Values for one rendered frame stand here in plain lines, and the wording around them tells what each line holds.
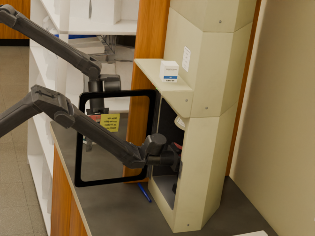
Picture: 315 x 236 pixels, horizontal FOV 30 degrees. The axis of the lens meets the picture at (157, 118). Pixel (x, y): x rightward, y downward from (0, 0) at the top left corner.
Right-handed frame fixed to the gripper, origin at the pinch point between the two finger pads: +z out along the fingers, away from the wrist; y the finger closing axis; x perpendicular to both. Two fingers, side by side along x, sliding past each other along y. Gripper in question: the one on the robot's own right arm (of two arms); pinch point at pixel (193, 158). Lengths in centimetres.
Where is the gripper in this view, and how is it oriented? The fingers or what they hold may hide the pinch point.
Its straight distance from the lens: 223.9
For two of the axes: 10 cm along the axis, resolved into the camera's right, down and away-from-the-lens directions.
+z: 9.2, 0.5, 3.8
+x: -2.0, 9.0, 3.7
